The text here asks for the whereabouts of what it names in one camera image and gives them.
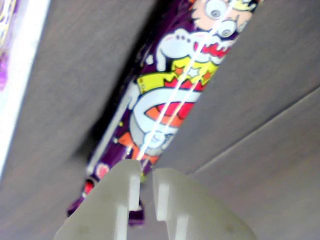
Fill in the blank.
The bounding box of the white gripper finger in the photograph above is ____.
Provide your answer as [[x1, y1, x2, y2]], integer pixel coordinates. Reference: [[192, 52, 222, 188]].
[[53, 160, 141, 240], [152, 168, 258, 240]]

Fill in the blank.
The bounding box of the purple cartoon candy stick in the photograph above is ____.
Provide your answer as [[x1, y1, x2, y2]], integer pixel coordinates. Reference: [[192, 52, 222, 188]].
[[66, 0, 266, 227]]

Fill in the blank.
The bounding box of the purple and white wrapper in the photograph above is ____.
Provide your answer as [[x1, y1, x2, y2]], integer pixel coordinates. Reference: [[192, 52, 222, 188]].
[[0, 0, 52, 177]]

